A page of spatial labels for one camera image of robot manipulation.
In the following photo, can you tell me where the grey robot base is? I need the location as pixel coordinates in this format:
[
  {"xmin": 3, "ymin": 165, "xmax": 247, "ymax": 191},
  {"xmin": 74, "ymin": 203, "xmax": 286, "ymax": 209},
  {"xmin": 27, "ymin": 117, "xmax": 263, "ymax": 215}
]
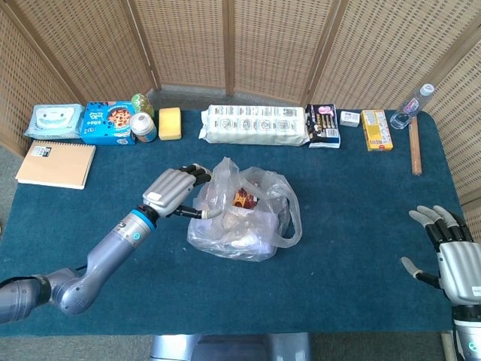
[{"xmin": 150, "ymin": 332, "xmax": 313, "ymax": 361}]

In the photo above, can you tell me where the green bottle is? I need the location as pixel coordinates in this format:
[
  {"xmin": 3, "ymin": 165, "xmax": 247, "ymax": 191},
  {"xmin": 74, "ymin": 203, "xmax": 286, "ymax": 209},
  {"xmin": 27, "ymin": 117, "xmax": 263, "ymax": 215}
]
[{"xmin": 130, "ymin": 93, "xmax": 156, "ymax": 120}]

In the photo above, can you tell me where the glass jar white lid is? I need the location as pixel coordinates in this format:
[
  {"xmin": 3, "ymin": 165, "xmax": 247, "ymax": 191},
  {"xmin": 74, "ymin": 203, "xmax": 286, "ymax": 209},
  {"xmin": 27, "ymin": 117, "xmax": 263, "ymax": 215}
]
[{"xmin": 129, "ymin": 111, "xmax": 158, "ymax": 144}]

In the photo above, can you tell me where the black pink package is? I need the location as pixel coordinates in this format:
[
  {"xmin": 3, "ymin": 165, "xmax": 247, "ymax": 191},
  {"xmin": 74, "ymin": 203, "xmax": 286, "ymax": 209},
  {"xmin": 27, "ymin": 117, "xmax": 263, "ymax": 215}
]
[{"xmin": 304, "ymin": 103, "xmax": 342, "ymax": 149}]

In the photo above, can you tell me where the red snack packet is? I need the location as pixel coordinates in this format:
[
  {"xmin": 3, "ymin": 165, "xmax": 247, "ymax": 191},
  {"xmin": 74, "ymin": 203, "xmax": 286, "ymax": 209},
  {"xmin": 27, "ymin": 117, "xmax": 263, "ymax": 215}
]
[{"xmin": 232, "ymin": 187, "xmax": 260, "ymax": 208}]

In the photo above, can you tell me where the wooden stick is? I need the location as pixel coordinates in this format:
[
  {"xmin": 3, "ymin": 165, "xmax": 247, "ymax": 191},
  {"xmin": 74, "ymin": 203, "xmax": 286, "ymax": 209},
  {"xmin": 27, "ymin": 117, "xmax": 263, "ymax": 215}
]
[{"xmin": 408, "ymin": 116, "xmax": 423, "ymax": 176}]

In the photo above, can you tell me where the blue cookie box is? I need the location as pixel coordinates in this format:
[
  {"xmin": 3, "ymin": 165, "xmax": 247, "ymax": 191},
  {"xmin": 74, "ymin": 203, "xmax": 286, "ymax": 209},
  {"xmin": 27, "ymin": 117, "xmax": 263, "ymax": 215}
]
[{"xmin": 80, "ymin": 100, "xmax": 137, "ymax": 146}]

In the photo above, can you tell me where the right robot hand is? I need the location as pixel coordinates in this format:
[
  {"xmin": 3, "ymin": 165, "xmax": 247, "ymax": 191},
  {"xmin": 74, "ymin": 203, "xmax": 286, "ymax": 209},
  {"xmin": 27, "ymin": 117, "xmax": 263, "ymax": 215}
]
[{"xmin": 400, "ymin": 205, "xmax": 481, "ymax": 306}]

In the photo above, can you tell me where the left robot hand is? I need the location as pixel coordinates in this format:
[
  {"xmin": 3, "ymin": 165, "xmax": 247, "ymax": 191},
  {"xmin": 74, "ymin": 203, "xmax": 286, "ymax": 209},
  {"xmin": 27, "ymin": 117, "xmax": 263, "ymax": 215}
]
[{"xmin": 142, "ymin": 163, "xmax": 225, "ymax": 221}]

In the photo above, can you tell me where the yellow box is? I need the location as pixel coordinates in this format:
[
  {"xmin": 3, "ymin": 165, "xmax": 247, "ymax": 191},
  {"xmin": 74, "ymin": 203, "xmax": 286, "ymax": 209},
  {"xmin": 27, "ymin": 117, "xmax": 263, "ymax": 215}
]
[{"xmin": 360, "ymin": 109, "xmax": 395, "ymax": 152}]

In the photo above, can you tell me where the clear water bottle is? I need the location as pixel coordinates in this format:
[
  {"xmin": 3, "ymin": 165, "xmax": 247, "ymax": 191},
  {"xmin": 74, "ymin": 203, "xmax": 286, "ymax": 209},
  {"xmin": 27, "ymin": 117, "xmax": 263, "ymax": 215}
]
[{"xmin": 389, "ymin": 83, "xmax": 436, "ymax": 130}]

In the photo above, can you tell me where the yellow sponge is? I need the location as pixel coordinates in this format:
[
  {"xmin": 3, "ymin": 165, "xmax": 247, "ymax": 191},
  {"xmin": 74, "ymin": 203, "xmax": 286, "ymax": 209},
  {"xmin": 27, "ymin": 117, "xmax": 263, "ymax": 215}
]
[{"xmin": 158, "ymin": 107, "xmax": 183, "ymax": 141}]

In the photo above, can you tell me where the long white paper pack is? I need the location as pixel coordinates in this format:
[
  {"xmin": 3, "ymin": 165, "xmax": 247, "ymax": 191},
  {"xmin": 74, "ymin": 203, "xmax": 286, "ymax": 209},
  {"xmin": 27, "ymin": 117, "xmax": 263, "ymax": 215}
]
[{"xmin": 198, "ymin": 104, "xmax": 310, "ymax": 147}]

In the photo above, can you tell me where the wicker folding screen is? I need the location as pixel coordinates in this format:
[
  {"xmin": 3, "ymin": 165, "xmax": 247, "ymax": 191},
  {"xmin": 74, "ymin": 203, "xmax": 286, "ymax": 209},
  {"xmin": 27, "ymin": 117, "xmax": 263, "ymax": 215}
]
[{"xmin": 0, "ymin": 0, "xmax": 481, "ymax": 226}]

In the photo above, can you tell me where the white tissue pack blue logo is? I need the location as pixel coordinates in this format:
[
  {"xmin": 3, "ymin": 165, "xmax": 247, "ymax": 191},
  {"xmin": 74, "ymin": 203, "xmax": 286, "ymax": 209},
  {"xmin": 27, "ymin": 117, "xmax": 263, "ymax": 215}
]
[{"xmin": 195, "ymin": 210, "xmax": 279, "ymax": 256}]

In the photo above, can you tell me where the small white box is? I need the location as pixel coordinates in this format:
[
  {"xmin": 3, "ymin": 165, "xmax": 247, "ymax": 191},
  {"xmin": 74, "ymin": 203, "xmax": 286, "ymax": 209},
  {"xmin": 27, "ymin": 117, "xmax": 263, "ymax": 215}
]
[{"xmin": 340, "ymin": 111, "xmax": 361, "ymax": 128}]

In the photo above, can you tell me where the brown spiral notebook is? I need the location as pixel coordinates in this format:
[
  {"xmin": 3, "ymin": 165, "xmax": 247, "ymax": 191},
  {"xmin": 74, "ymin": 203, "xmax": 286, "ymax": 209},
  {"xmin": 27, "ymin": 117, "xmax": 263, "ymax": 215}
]
[{"xmin": 15, "ymin": 139, "xmax": 97, "ymax": 190}]

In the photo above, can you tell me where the light blue wet wipes pack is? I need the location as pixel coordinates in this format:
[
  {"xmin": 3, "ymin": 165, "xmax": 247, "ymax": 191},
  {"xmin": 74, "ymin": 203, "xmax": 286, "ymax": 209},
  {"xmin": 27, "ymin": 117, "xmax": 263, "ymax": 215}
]
[{"xmin": 23, "ymin": 103, "xmax": 86, "ymax": 139}]

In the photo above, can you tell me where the clear plastic bag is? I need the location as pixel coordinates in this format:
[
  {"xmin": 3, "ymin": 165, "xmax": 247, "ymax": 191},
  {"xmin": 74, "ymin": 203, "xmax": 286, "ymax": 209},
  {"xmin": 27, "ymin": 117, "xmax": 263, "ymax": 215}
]
[{"xmin": 186, "ymin": 156, "xmax": 304, "ymax": 263}]

